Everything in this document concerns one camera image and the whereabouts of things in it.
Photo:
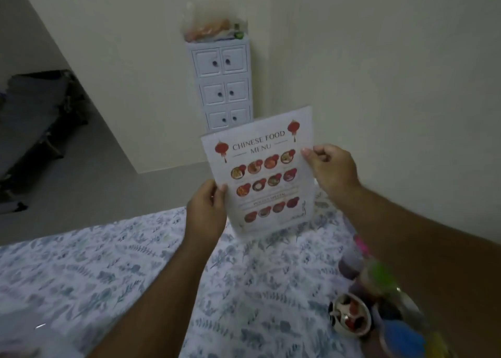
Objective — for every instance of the person's left hand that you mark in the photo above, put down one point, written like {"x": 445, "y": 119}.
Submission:
{"x": 203, "y": 217}

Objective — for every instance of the person's right hand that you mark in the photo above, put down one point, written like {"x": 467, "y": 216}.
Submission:
{"x": 336, "y": 172}

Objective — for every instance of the person's left thumb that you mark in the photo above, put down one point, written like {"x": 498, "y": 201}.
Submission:
{"x": 220, "y": 194}

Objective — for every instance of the person's right thumb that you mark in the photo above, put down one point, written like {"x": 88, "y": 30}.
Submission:
{"x": 315, "y": 154}

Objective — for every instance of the laminated food menu sheet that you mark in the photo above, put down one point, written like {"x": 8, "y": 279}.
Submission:
{"x": 270, "y": 181}

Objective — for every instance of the person's right forearm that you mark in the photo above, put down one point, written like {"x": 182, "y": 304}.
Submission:
{"x": 422, "y": 260}

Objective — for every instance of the person's left forearm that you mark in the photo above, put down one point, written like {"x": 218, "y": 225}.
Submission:
{"x": 156, "y": 307}

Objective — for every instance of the pink cap bottle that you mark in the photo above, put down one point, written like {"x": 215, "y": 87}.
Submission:
{"x": 362, "y": 246}

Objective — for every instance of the white small drawer cabinet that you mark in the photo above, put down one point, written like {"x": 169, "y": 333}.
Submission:
{"x": 224, "y": 80}

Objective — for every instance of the dark sauce bottle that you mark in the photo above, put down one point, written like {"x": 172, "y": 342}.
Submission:
{"x": 351, "y": 263}

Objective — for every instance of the green cap bottle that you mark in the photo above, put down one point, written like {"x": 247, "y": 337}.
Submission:
{"x": 377, "y": 277}

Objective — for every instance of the blue floral tablecloth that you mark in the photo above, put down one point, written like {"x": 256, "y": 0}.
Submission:
{"x": 98, "y": 267}

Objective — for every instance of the white bowl with red items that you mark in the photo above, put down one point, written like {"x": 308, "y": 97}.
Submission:
{"x": 350, "y": 314}

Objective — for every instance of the clear plastic bag with snacks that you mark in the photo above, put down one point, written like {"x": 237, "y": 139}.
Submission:
{"x": 213, "y": 23}

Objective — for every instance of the dark folding cot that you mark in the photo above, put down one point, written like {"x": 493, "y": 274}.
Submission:
{"x": 35, "y": 123}

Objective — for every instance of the blue lid container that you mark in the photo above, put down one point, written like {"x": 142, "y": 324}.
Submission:
{"x": 403, "y": 340}

